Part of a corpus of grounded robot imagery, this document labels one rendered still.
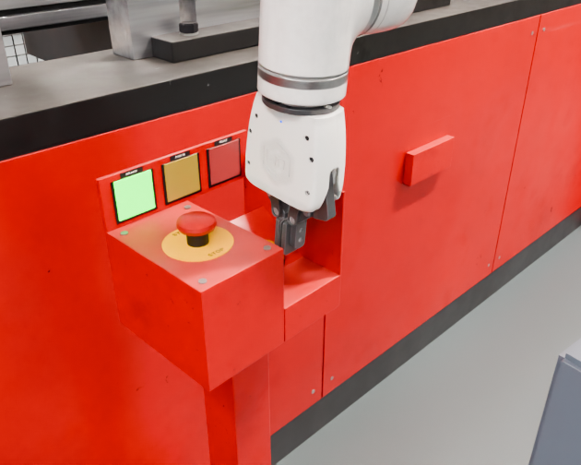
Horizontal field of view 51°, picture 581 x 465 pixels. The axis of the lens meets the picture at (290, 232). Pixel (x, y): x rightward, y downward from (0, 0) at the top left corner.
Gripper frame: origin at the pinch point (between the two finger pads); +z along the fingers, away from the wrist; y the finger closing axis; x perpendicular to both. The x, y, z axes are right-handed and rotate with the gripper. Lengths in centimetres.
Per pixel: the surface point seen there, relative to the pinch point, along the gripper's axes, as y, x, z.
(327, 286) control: 4.0, 2.6, 6.4
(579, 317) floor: 8, 120, 76
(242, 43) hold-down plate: -32.6, 22.2, -9.0
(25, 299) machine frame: -25.4, -19.7, 14.2
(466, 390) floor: -1, 71, 77
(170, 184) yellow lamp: -12.1, -6.8, -3.1
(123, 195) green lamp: -12.2, -12.7, -3.8
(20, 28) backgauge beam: -65, 3, -7
